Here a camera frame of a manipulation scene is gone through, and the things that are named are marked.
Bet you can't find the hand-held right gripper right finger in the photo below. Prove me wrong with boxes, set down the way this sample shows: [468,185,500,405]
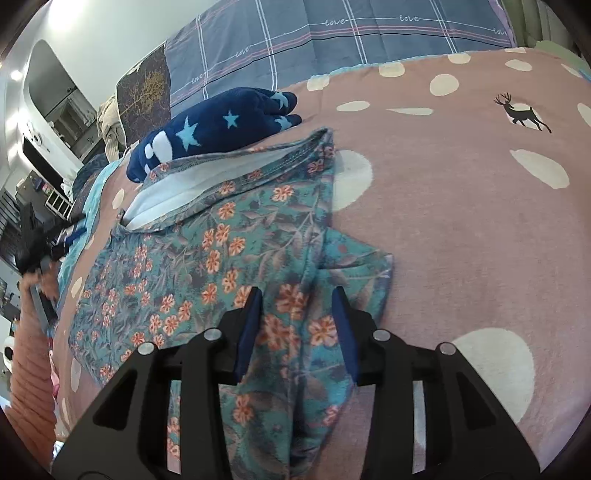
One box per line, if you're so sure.
[331,286,541,480]

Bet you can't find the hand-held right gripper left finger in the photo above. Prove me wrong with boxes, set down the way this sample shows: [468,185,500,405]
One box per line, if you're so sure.
[51,286,264,480]

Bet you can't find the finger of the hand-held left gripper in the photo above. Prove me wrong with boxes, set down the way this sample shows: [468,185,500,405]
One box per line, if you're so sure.
[46,213,88,254]

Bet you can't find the teal floral shirt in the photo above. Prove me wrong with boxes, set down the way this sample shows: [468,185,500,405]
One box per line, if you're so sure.
[68,128,398,480]

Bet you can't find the person's left forearm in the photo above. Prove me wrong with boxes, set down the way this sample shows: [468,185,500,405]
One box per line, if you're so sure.
[9,272,58,467]

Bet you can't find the beige clothes pile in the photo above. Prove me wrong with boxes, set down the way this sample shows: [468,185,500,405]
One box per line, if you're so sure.
[96,97,127,162]

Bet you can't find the white metal rack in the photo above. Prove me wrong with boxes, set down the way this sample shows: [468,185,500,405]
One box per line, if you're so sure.
[46,191,73,219]

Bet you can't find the teal blanket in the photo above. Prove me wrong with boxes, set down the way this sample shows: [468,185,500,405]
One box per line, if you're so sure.
[58,159,130,301]

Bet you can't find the dark printed blanket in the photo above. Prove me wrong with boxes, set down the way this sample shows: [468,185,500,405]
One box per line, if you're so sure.
[71,152,109,208]

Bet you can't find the dark tree print pillow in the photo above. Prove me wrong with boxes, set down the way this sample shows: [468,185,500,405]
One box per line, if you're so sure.
[115,45,172,144]

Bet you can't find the navy star plush blanket roll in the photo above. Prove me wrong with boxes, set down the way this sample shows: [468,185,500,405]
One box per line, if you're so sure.
[126,88,303,183]

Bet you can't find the blue plaid sheet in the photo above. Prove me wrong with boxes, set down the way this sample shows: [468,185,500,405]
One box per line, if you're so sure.
[165,0,518,109]

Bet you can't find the green pillow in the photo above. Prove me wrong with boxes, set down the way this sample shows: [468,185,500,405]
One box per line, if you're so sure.
[536,39,583,62]

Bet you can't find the white curtain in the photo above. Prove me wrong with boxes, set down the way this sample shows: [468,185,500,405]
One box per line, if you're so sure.
[501,0,578,49]

